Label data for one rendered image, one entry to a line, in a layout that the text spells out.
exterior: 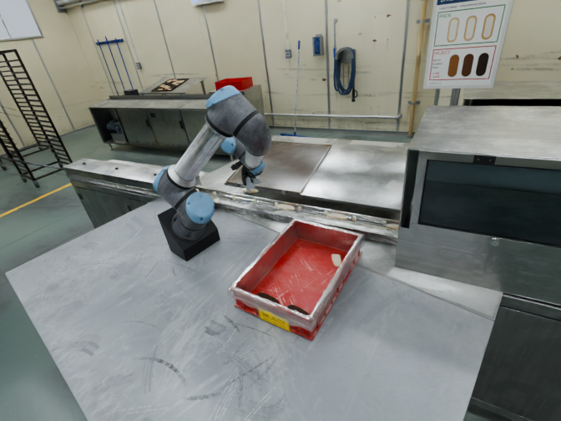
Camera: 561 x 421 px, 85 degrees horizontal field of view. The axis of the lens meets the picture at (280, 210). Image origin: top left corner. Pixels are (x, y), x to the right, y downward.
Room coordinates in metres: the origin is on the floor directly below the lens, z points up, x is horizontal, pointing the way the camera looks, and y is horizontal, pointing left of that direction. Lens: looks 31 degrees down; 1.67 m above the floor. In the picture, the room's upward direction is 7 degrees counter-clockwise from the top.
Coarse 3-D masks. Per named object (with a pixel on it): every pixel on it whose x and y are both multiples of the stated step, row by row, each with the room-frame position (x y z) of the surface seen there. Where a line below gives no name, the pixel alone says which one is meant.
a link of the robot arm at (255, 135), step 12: (252, 120) 0.99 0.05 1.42; (264, 120) 1.02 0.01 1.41; (240, 132) 0.99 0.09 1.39; (252, 132) 0.98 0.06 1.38; (264, 132) 1.00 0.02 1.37; (252, 144) 0.99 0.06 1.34; (264, 144) 1.01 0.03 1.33; (240, 156) 1.33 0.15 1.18; (252, 156) 1.12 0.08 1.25; (252, 168) 1.30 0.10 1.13
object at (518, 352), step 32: (96, 192) 2.15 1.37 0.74; (128, 192) 1.91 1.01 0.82; (96, 224) 2.28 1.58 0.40; (512, 320) 0.66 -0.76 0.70; (544, 320) 0.62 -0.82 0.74; (512, 352) 0.64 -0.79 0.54; (544, 352) 0.60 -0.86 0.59; (480, 384) 0.67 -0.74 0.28; (512, 384) 0.62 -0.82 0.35; (544, 384) 0.58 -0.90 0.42; (512, 416) 0.60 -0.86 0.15; (544, 416) 0.55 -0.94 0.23
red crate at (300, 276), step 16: (304, 240) 1.12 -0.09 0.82; (288, 256) 1.01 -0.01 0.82; (304, 256) 1.00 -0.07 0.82; (320, 256) 0.99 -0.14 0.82; (272, 272) 0.93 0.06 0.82; (288, 272) 0.92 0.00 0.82; (304, 272) 0.90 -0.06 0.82; (320, 272) 0.89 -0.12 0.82; (256, 288) 0.85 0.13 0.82; (272, 288) 0.84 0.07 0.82; (288, 288) 0.83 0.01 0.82; (304, 288) 0.82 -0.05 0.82; (320, 288) 0.81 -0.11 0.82; (240, 304) 0.77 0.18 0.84; (288, 304) 0.76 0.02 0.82; (304, 304) 0.75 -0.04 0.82; (304, 336) 0.61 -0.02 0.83
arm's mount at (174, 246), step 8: (160, 216) 1.17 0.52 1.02; (168, 216) 1.18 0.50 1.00; (160, 224) 1.17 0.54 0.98; (168, 224) 1.15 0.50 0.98; (208, 224) 1.21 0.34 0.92; (168, 232) 1.13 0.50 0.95; (208, 232) 1.18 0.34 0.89; (216, 232) 1.21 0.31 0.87; (168, 240) 1.16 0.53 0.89; (176, 240) 1.10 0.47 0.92; (200, 240) 1.14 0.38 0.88; (208, 240) 1.17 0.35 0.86; (216, 240) 1.20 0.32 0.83; (176, 248) 1.12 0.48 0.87; (184, 248) 1.08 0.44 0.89; (192, 248) 1.11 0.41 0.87; (200, 248) 1.13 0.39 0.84; (184, 256) 1.08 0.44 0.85; (192, 256) 1.10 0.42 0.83
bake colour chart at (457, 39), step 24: (456, 0) 1.70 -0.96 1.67; (480, 0) 1.65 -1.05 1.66; (504, 0) 1.60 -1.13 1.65; (432, 24) 1.75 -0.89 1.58; (456, 24) 1.69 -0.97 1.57; (480, 24) 1.64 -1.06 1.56; (504, 24) 1.58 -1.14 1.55; (432, 48) 1.74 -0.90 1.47; (456, 48) 1.68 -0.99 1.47; (480, 48) 1.63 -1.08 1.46; (432, 72) 1.74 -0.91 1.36; (456, 72) 1.67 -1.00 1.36; (480, 72) 1.62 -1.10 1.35
